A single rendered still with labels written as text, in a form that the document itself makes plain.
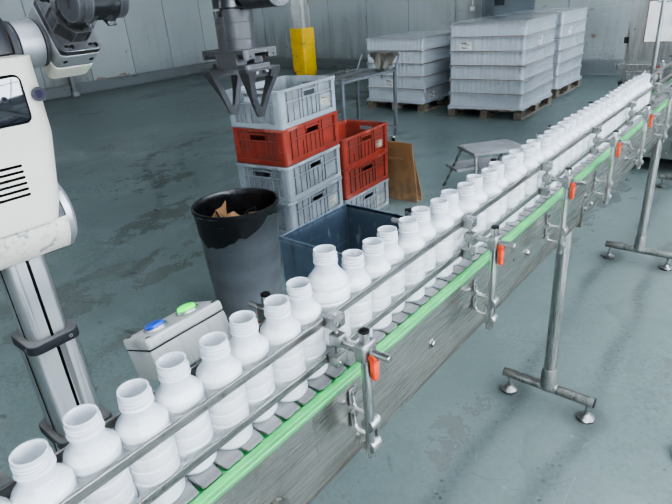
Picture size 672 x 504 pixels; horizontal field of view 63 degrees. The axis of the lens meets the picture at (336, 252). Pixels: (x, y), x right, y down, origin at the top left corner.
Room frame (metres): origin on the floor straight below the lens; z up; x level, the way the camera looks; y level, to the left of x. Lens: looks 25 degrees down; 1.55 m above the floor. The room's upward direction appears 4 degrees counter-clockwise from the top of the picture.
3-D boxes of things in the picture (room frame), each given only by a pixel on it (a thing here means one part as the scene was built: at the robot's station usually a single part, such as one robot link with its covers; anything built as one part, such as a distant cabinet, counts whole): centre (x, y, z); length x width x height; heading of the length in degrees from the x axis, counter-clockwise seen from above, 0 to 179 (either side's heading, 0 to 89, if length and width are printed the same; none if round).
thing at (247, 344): (0.64, 0.13, 1.08); 0.06 x 0.06 x 0.17
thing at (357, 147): (4.09, -0.13, 0.55); 0.61 x 0.41 x 0.22; 142
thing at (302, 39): (11.14, 0.32, 0.55); 0.40 x 0.40 x 1.10; 49
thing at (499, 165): (1.26, -0.40, 1.08); 0.06 x 0.06 x 0.17
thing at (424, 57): (8.57, -1.44, 0.50); 1.23 x 1.05 x 1.00; 138
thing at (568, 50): (8.86, -3.39, 0.59); 1.25 x 1.03 x 1.17; 140
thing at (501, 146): (4.31, -1.27, 0.21); 0.61 x 0.47 x 0.41; 12
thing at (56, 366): (1.03, 0.65, 0.74); 0.11 x 0.11 x 0.40; 49
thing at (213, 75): (0.89, 0.14, 1.44); 0.07 x 0.07 x 0.09; 48
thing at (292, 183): (3.48, 0.25, 0.55); 0.61 x 0.41 x 0.22; 146
